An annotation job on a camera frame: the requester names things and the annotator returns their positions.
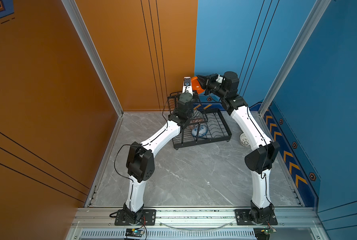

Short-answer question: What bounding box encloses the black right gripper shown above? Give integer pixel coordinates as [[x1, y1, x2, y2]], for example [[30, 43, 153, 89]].
[[197, 74, 229, 101]]

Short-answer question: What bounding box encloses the orange plastic bowl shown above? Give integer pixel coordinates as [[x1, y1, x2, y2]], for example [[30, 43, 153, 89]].
[[191, 77, 205, 95]]

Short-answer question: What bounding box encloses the blue patterned bowl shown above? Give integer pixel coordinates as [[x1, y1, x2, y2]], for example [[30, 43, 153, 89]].
[[191, 124, 208, 138]]

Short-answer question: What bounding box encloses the white lattice patterned bowl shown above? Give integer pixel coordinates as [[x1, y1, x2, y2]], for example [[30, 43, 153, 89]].
[[239, 133, 250, 148]]

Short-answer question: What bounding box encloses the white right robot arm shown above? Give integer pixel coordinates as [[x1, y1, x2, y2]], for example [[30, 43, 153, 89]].
[[196, 71, 280, 225]]

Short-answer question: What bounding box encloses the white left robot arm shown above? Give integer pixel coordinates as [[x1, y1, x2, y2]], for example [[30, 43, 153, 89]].
[[118, 90, 194, 225]]

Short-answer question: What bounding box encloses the circuit board right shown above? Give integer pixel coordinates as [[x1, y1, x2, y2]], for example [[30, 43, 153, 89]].
[[253, 228, 277, 240]]

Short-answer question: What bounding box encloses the green circuit board left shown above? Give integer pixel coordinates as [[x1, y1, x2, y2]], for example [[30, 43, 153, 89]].
[[124, 229, 146, 240]]

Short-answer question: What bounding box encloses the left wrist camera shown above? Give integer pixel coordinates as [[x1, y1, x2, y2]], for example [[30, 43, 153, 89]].
[[182, 77, 193, 95]]

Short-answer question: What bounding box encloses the black wire dish rack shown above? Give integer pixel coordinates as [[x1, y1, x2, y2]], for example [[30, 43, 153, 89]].
[[167, 91, 232, 150]]

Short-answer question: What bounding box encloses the aluminium corner post right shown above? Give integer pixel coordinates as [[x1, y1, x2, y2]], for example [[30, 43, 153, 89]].
[[258, 0, 331, 117]]

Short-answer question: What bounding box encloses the aluminium corner post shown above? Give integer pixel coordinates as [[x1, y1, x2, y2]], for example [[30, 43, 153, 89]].
[[258, 0, 331, 117], [60, 0, 124, 117]]

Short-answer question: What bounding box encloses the aluminium corner post left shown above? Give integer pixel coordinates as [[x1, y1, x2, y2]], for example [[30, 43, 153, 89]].
[[60, 0, 124, 117]]

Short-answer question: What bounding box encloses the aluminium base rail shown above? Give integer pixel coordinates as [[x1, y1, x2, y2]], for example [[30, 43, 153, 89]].
[[66, 207, 329, 240]]

